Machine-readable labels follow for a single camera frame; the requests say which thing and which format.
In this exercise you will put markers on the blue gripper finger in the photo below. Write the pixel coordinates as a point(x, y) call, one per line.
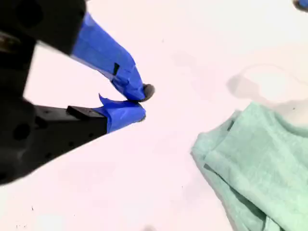
point(302, 3)
point(101, 53)
point(120, 114)

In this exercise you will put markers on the pale green T-shirt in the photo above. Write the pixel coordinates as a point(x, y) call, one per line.
point(252, 156)

